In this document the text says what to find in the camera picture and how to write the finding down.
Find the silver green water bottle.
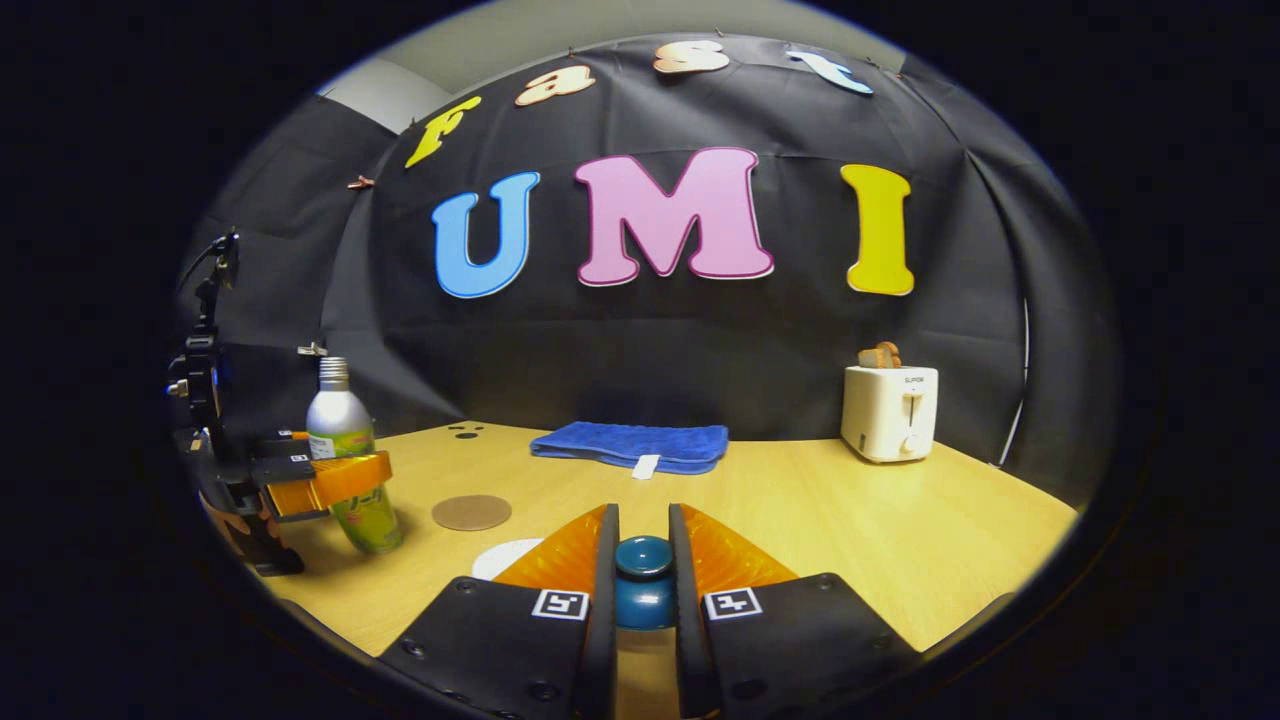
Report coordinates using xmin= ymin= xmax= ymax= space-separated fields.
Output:
xmin=306 ymin=357 xmax=405 ymax=555

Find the round brown coaster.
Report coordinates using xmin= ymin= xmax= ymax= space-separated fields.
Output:
xmin=432 ymin=494 xmax=513 ymax=532

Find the cream toaster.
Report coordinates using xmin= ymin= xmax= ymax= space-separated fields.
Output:
xmin=840 ymin=365 xmax=940 ymax=464

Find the folded blue towel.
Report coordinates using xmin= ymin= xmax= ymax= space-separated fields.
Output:
xmin=530 ymin=421 xmax=730 ymax=480

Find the teal teacup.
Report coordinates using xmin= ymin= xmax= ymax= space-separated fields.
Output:
xmin=472 ymin=538 xmax=546 ymax=582

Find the black backdrop cloth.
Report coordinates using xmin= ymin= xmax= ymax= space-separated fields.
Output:
xmin=175 ymin=35 xmax=1116 ymax=508

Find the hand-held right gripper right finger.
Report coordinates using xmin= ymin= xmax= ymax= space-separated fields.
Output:
xmin=668 ymin=503 xmax=921 ymax=720

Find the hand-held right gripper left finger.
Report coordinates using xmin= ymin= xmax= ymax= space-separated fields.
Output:
xmin=378 ymin=503 xmax=621 ymax=720

